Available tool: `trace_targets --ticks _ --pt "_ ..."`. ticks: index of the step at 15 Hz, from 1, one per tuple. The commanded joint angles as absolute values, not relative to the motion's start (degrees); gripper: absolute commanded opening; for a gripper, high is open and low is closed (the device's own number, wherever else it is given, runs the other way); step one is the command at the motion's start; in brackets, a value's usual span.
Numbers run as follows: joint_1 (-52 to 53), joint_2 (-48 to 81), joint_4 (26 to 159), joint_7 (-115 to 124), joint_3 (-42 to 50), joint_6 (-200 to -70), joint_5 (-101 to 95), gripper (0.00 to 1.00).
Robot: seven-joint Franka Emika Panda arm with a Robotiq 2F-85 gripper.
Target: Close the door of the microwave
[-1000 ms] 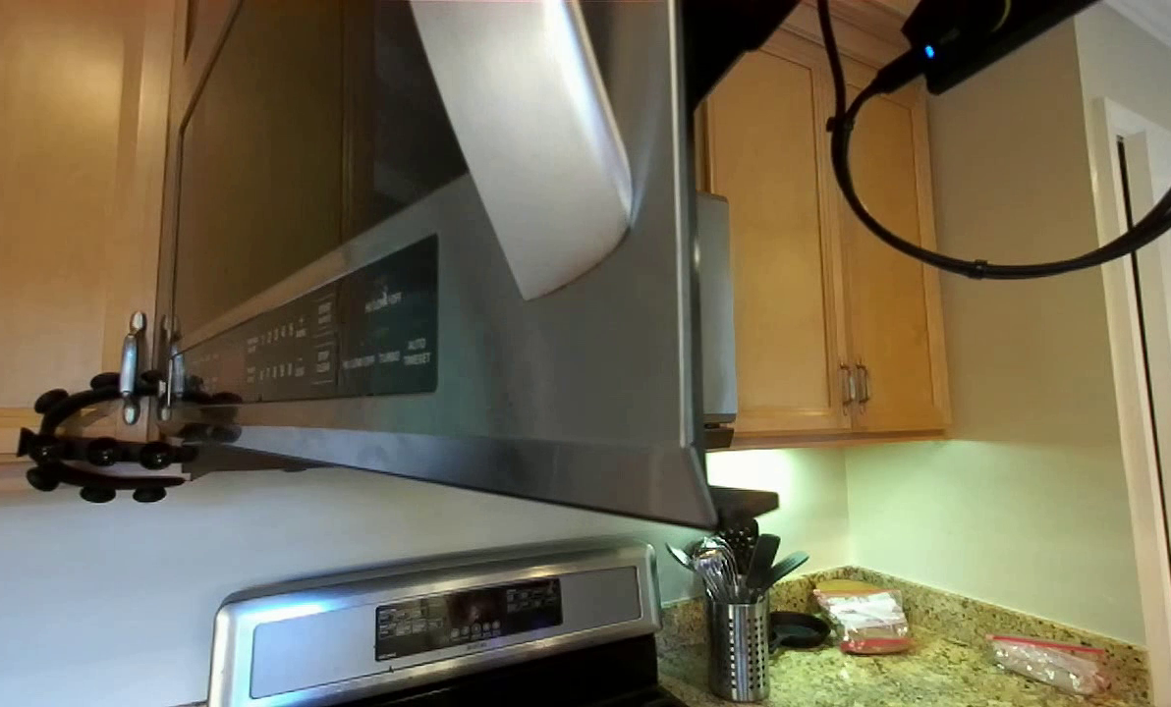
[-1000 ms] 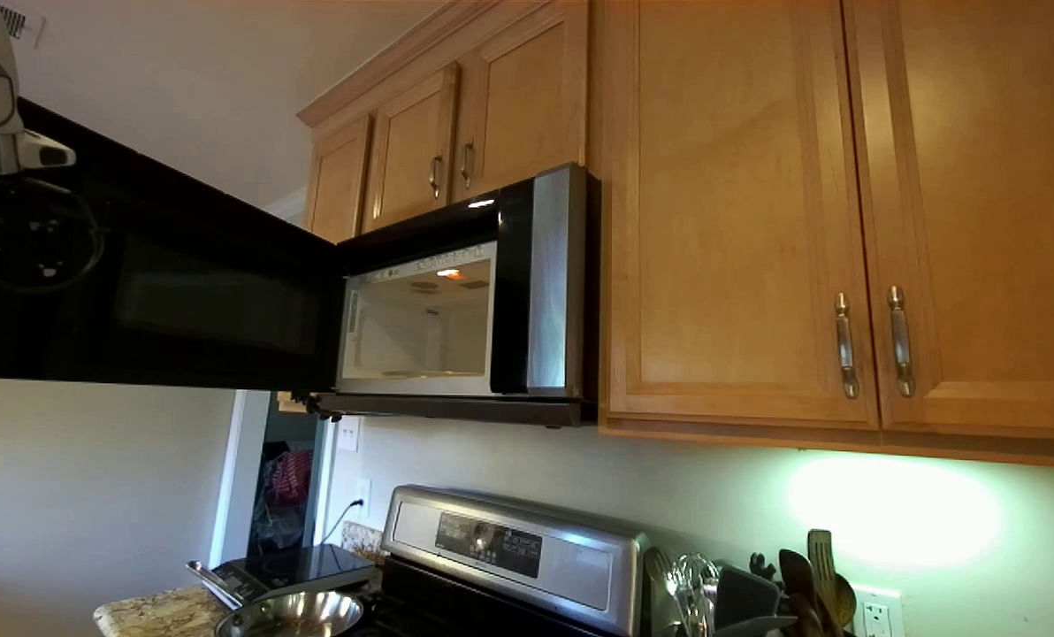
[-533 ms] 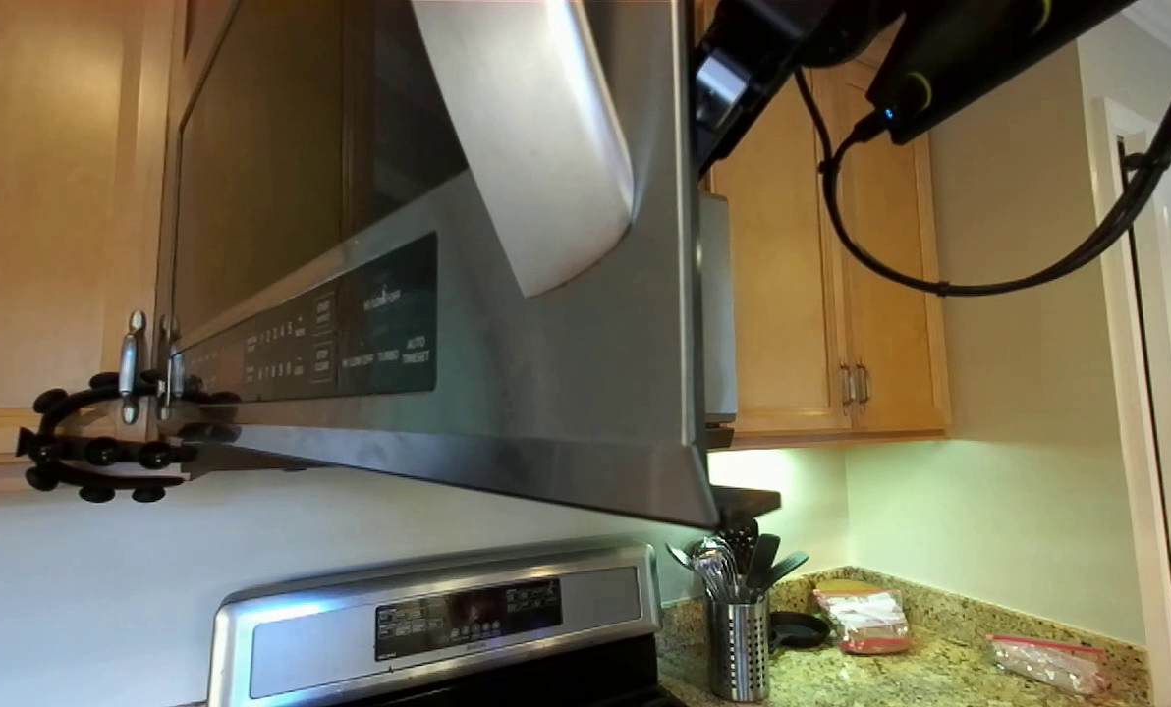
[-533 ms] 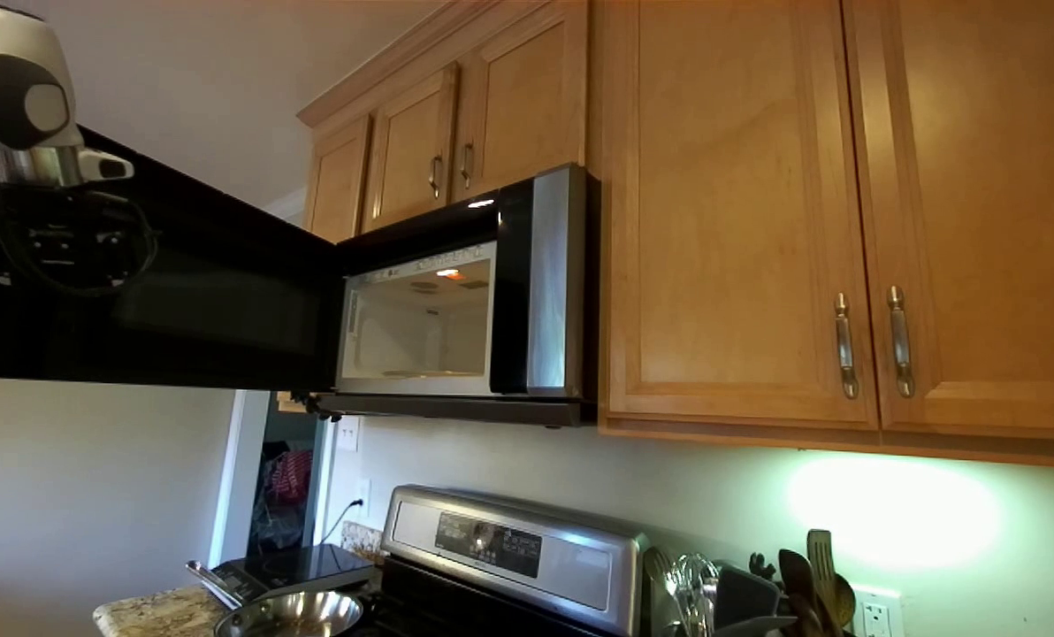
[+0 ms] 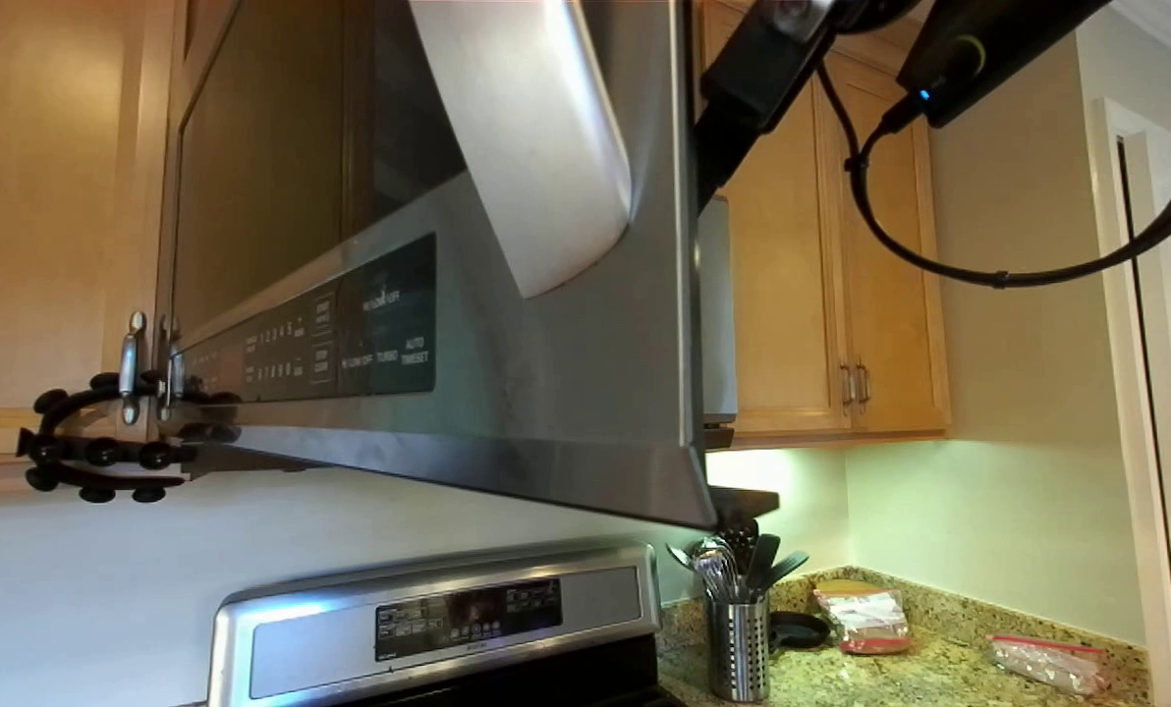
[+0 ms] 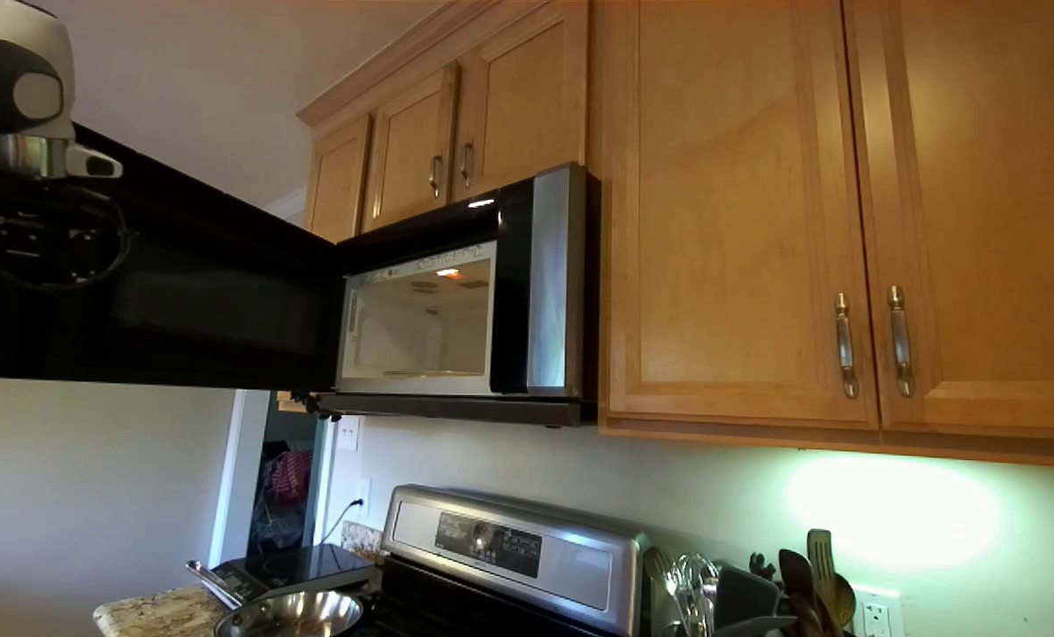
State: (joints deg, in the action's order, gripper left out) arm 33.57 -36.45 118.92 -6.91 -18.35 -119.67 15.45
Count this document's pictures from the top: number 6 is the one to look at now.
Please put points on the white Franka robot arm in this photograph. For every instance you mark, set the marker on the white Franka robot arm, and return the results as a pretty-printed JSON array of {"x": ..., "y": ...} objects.
[{"x": 14, "y": 90}]

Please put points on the dark wooden spoon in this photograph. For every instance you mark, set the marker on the dark wooden spoon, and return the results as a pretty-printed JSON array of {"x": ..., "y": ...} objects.
[{"x": 798, "y": 578}]

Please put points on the wooden spatula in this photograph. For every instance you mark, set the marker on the wooden spatula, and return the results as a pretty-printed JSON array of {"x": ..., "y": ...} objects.
[{"x": 821, "y": 560}]

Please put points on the shiny metal container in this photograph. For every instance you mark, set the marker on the shiny metal container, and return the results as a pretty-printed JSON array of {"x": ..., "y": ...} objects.
[{"x": 692, "y": 597}]

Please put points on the small wooden cabinet door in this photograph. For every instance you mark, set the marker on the small wooden cabinet door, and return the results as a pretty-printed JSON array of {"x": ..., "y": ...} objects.
[
  {"x": 527, "y": 94},
  {"x": 408, "y": 145}
]

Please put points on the white wall outlet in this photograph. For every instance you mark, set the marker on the white wall outlet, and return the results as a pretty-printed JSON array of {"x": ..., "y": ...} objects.
[{"x": 880, "y": 613}]

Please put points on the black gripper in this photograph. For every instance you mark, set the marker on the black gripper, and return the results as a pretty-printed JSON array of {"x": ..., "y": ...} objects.
[{"x": 33, "y": 236}]

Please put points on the white door frame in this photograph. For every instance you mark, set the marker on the white door frame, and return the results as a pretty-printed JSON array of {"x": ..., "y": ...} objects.
[{"x": 238, "y": 471}]

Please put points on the tall wooden cabinet door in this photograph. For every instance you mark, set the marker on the tall wooden cabinet door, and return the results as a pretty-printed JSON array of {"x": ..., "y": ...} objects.
[
  {"x": 998, "y": 214},
  {"x": 725, "y": 214}
]

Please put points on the stainless steel stove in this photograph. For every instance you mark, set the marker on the stainless steel stove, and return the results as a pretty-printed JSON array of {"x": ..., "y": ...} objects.
[{"x": 516, "y": 549}]

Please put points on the red hanging cloth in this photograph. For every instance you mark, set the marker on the red hanging cloth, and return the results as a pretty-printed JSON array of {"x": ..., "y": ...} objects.
[{"x": 289, "y": 481}]

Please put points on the steel mixing bowl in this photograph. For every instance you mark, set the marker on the steel mixing bowl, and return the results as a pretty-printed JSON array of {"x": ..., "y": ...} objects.
[{"x": 301, "y": 613}]

